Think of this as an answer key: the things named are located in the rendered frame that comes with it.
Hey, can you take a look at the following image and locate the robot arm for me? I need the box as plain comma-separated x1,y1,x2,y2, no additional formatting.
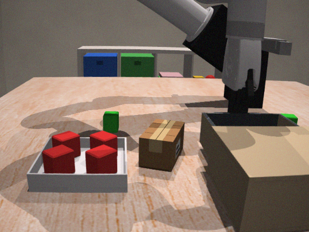
137,0,292,56

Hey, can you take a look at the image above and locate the red block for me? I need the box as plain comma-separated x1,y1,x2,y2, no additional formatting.
42,145,75,174
52,131,81,157
90,131,118,151
85,145,117,174

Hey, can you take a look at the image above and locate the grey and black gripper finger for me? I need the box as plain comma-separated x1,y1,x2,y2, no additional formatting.
232,69,254,113
227,88,236,112

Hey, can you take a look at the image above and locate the green block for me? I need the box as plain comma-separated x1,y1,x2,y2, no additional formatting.
282,114,298,124
103,111,119,133

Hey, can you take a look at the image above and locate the brown cardboard box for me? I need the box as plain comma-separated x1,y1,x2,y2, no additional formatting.
139,119,185,172

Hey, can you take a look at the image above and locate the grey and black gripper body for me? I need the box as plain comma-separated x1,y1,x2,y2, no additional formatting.
222,35,263,91

